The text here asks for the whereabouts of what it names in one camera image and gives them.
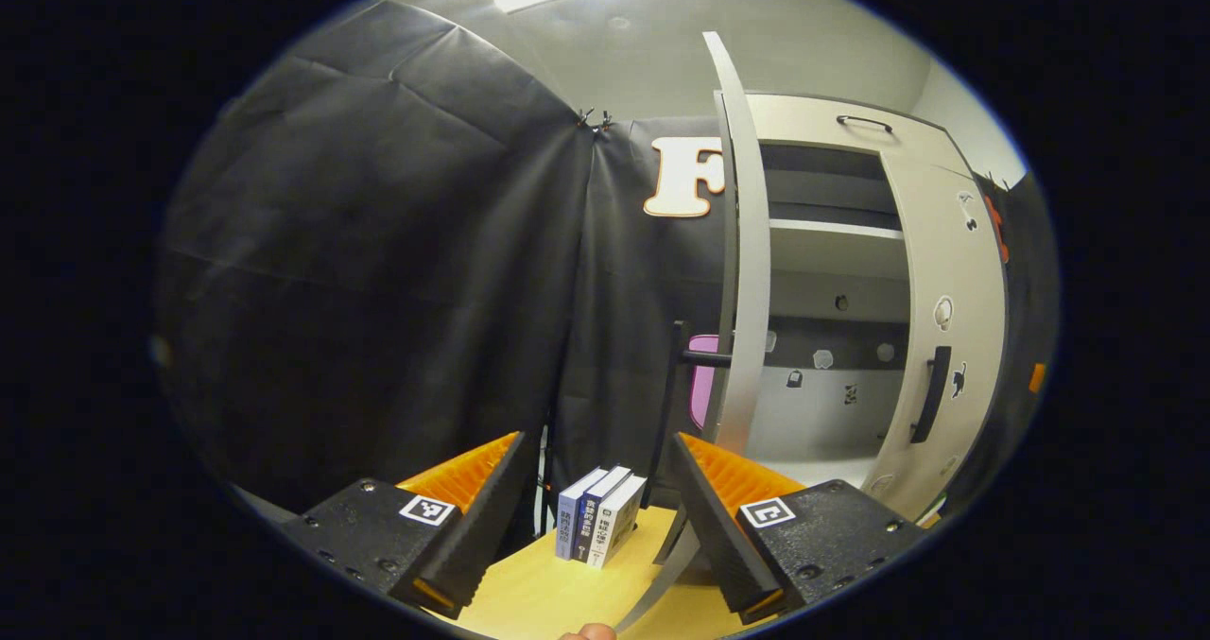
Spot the white cabinet shelf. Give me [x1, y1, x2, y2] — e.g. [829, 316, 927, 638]
[768, 218, 907, 242]

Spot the white cabinet door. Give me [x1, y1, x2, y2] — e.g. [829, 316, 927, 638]
[865, 148, 1011, 523]
[614, 30, 774, 633]

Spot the dark blue book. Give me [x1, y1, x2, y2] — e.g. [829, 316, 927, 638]
[570, 465, 632, 565]

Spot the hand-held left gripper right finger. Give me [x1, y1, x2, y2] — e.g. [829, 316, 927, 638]
[671, 431, 927, 625]

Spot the white cabinet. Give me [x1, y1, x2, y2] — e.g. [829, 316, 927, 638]
[714, 90, 979, 490]

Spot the black backdrop cloth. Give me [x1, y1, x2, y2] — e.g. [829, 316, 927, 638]
[156, 0, 1060, 528]

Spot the white book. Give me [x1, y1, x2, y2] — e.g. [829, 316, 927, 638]
[587, 475, 648, 570]

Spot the white cabinet drawer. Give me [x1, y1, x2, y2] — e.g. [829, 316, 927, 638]
[742, 92, 970, 173]

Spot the grey blue book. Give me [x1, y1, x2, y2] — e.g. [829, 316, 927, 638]
[555, 468, 609, 562]

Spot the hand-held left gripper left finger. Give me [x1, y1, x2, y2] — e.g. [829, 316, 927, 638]
[284, 429, 533, 620]

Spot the black door handle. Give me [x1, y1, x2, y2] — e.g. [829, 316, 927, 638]
[650, 320, 735, 510]
[909, 345, 953, 445]

